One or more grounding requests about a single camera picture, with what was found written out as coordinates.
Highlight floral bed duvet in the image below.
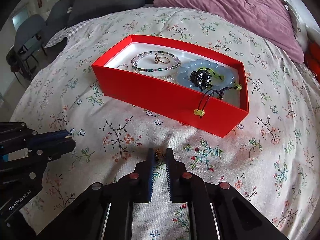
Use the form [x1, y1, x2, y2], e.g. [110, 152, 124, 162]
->
[11, 8, 319, 239]

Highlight red jewelry box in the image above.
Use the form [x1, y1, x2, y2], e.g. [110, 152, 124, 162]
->
[92, 35, 249, 138]

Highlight light blue bead bracelet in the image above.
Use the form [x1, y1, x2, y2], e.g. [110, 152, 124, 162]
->
[176, 58, 237, 93]

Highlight multicolour small bead bracelet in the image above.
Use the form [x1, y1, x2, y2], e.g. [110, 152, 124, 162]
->
[130, 50, 182, 73]

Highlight gold turtle charm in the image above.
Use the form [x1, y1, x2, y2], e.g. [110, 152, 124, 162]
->
[154, 148, 165, 163]

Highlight white printed pillow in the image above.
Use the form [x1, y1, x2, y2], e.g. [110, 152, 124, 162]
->
[285, 0, 319, 53]

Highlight purple pillow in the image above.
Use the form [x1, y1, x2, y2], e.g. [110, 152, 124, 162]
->
[153, 0, 304, 63]

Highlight black rhinestone ring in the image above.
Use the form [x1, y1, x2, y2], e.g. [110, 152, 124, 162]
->
[189, 69, 213, 91]

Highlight green bead black cord bracelet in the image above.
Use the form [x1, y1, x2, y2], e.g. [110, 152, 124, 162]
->
[194, 65, 243, 118]

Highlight orange knotted cushion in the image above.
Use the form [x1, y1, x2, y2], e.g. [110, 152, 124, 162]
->
[304, 42, 320, 82]

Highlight grey chair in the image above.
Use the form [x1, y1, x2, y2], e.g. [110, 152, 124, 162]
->
[5, 14, 47, 80]
[41, 0, 74, 45]

